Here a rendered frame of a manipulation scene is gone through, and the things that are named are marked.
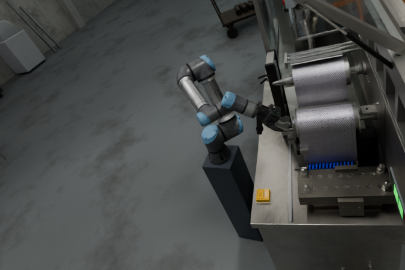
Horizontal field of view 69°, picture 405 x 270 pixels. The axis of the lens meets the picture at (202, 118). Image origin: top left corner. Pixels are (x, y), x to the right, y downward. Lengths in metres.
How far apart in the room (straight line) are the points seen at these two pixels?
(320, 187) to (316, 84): 0.49
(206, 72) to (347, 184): 0.93
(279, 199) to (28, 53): 9.27
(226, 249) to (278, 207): 1.10
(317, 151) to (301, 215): 0.32
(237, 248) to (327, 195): 1.30
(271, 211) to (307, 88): 0.64
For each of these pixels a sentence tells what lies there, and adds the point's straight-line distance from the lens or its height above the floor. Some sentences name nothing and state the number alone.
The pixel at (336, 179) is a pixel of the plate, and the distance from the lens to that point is 1.51.
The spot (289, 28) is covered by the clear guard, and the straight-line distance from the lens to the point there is 2.27.
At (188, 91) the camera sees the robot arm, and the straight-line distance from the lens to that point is 1.59.
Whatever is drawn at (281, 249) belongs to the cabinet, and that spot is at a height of 0.65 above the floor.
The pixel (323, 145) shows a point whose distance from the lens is 1.49.
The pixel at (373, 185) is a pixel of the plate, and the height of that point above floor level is 1.03.
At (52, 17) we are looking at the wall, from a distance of 12.08.
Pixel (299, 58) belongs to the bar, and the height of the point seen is 1.44.
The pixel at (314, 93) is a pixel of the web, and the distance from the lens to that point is 1.58.
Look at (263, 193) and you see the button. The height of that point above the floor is 0.92.
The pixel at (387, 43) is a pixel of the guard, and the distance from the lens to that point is 1.05.
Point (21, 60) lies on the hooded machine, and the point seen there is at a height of 0.41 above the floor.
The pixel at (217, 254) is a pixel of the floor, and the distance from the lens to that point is 2.63.
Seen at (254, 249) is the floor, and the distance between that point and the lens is 2.56.
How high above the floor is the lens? 2.23
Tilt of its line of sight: 35 degrees down
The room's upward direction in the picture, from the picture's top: 25 degrees counter-clockwise
